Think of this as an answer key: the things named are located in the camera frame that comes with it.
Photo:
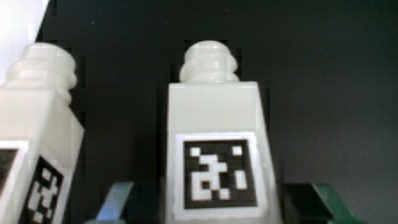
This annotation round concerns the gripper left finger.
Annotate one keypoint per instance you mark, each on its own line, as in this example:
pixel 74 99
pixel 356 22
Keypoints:
pixel 115 204

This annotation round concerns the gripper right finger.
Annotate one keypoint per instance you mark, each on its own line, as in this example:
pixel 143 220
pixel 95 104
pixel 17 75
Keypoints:
pixel 342 215

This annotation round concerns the white leg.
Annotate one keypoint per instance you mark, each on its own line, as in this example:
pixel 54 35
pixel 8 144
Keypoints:
pixel 42 135
pixel 221 188

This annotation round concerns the white marker plate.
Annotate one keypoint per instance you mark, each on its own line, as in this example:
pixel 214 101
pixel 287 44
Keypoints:
pixel 22 14

